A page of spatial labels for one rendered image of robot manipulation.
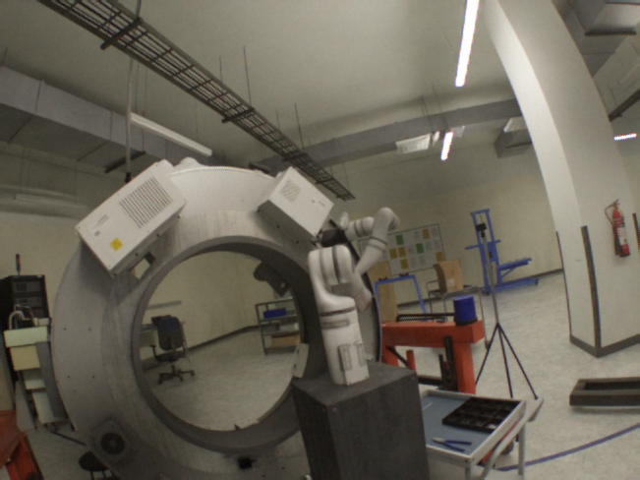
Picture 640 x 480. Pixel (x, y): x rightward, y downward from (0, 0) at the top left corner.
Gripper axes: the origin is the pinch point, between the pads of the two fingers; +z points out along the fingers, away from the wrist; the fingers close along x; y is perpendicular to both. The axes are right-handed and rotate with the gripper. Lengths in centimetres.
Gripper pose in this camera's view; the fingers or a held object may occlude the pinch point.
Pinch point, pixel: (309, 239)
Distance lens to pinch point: 142.1
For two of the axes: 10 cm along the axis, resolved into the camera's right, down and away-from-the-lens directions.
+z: -8.2, 2.6, 5.1
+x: 2.2, -6.8, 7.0
